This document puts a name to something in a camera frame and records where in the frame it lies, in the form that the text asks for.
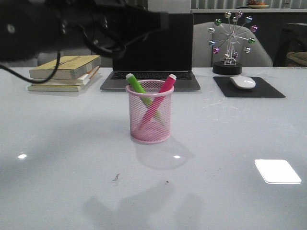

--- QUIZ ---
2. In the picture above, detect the black mouse pad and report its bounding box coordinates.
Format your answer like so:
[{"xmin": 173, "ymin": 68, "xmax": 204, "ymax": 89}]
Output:
[{"xmin": 213, "ymin": 76, "xmax": 286, "ymax": 98}]

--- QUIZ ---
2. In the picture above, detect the top yellow book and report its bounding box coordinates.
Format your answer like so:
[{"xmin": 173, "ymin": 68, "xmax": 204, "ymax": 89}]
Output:
[{"xmin": 29, "ymin": 55, "xmax": 101, "ymax": 80}]

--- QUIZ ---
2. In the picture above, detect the white computer mouse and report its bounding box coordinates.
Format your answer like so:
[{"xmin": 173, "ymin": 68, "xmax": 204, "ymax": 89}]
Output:
[{"xmin": 230, "ymin": 76, "xmax": 256, "ymax": 90}]

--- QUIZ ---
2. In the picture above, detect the bottom cream book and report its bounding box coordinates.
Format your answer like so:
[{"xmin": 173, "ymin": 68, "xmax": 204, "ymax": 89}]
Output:
[{"xmin": 27, "ymin": 77, "xmax": 94, "ymax": 92}]

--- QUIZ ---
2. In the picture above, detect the middle cream book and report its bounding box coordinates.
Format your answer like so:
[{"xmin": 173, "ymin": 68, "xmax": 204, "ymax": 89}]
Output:
[{"xmin": 42, "ymin": 66, "xmax": 99, "ymax": 85}]

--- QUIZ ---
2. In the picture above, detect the ferris wheel desk toy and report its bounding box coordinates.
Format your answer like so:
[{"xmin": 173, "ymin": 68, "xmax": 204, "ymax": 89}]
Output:
[{"xmin": 207, "ymin": 11, "xmax": 258, "ymax": 75}]

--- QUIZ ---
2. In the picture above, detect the pink mesh pen holder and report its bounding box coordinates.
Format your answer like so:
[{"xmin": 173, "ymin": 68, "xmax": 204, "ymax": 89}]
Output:
[{"xmin": 126, "ymin": 80, "xmax": 174, "ymax": 143}]

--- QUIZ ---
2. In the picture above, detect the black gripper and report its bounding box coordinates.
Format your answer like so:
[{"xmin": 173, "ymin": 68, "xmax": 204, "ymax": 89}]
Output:
[{"xmin": 60, "ymin": 0, "xmax": 169, "ymax": 59}]

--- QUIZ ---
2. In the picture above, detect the beige cushion at right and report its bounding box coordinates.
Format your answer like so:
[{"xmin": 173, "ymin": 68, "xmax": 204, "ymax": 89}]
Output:
[{"xmin": 286, "ymin": 51, "xmax": 307, "ymax": 67}]

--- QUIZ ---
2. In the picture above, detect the green highlighter pen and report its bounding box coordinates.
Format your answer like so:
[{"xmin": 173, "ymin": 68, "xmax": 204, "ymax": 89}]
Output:
[{"xmin": 126, "ymin": 73, "xmax": 166, "ymax": 127}]

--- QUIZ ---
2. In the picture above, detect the right grey armchair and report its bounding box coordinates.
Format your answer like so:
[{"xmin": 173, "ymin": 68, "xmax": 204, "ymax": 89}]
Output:
[{"xmin": 192, "ymin": 22, "xmax": 273, "ymax": 67}]

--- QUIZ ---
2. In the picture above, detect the pink highlighter pen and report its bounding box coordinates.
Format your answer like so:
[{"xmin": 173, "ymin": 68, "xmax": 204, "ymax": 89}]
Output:
[{"xmin": 138, "ymin": 74, "xmax": 177, "ymax": 130}]

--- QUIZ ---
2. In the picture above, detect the fruit bowl on counter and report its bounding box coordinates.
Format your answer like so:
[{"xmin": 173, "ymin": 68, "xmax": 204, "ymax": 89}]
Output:
[{"xmin": 247, "ymin": 0, "xmax": 269, "ymax": 9}]

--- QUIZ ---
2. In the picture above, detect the grey open laptop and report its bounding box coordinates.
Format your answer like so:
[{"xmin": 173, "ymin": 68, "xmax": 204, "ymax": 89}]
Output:
[{"xmin": 100, "ymin": 13, "xmax": 201, "ymax": 92}]

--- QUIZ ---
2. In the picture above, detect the black cable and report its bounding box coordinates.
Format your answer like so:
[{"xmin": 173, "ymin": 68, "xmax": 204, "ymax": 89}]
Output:
[{"xmin": 0, "ymin": 47, "xmax": 62, "ymax": 84}]

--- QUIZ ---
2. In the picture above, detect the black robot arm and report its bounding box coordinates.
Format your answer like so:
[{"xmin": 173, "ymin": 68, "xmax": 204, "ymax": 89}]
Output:
[{"xmin": 0, "ymin": 0, "xmax": 169, "ymax": 61}]

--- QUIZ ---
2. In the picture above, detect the cream book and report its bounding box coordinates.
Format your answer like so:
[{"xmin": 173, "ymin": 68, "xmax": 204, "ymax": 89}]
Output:
[
  {"xmin": 42, "ymin": 66, "xmax": 99, "ymax": 85},
  {"xmin": 27, "ymin": 77, "xmax": 94, "ymax": 92}
]

